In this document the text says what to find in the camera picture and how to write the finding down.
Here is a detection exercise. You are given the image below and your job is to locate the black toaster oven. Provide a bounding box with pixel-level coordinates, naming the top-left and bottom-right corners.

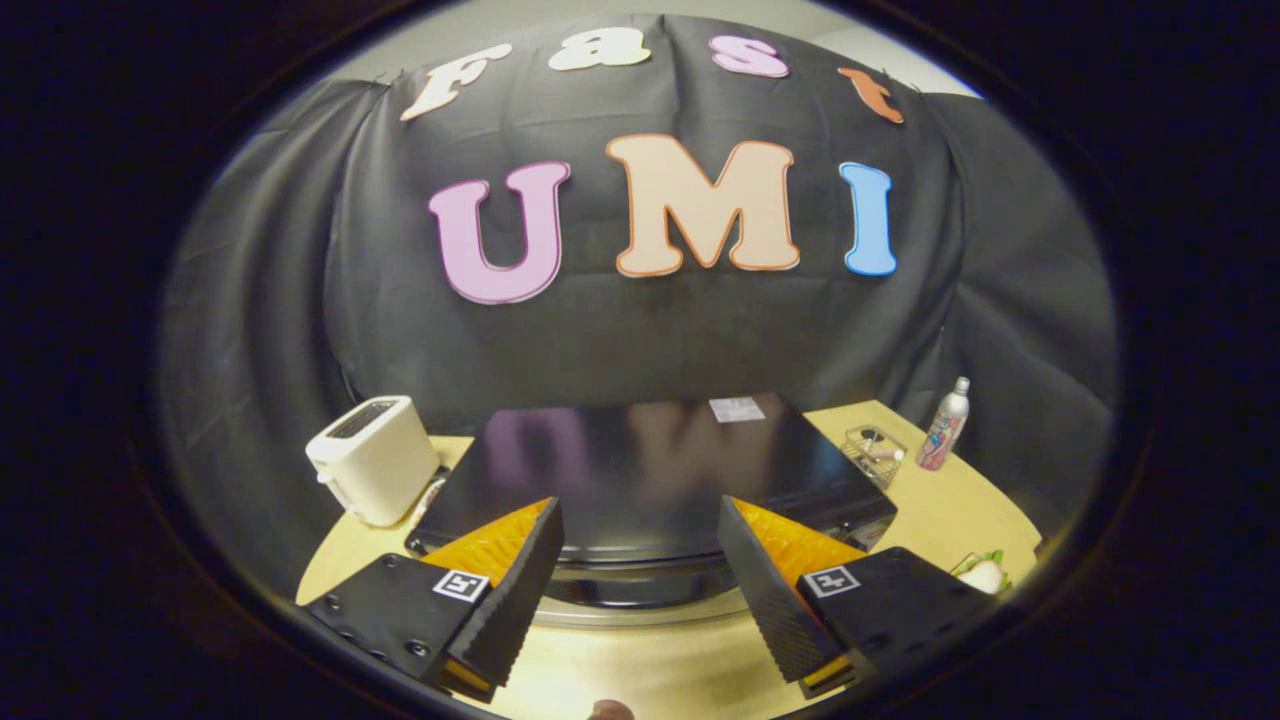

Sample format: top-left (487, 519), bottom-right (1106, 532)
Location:
top-left (405, 393), bottom-right (898, 629)

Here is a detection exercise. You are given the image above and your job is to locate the white pop-up toaster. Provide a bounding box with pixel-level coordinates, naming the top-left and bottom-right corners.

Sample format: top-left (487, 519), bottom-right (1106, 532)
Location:
top-left (305, 395), bottom-right (441, 529)

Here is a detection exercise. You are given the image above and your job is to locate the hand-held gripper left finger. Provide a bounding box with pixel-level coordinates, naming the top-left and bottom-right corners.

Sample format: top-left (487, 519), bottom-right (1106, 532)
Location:
top-left (300, 496), bottom-right (566, 704)

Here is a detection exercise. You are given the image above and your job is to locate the sandwich with lettuce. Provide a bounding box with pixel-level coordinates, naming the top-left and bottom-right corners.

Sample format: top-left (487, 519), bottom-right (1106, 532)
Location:
top-left (950, 548), bottom-right (1013, 598)

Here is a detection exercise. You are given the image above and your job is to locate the clear plastic container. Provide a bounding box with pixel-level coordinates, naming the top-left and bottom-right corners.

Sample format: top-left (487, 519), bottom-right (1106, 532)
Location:
top-left (841, 425), bottom-right (909, 491)

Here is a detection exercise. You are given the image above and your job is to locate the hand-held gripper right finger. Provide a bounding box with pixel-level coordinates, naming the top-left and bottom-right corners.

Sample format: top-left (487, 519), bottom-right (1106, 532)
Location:
top-left (717, 495), bottom-right (1002, 701)

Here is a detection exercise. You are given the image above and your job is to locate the black backdrop cloth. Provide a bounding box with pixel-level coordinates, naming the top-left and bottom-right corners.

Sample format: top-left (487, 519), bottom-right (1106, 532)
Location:
top-left (158, 12), bottom-right (1119, 601)

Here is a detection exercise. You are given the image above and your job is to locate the white pink spray bottle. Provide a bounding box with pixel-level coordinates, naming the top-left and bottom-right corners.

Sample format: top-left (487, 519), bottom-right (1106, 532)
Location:
top-left (916, 376), bottom-right (971, 472)

